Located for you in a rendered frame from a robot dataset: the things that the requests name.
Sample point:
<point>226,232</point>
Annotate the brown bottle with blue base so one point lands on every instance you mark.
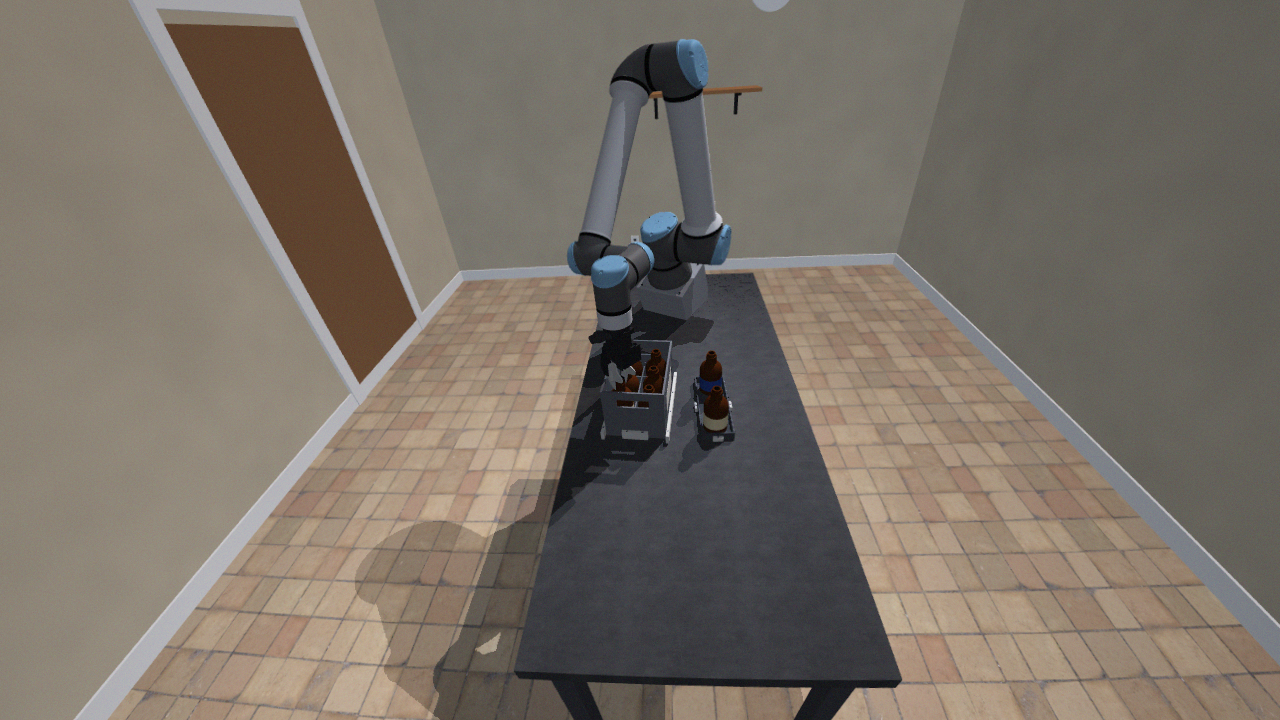
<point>710,373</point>

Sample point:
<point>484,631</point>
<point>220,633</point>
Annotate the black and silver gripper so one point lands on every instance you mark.
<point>628,355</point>

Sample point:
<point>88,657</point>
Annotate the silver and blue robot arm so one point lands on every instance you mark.
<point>680,70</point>

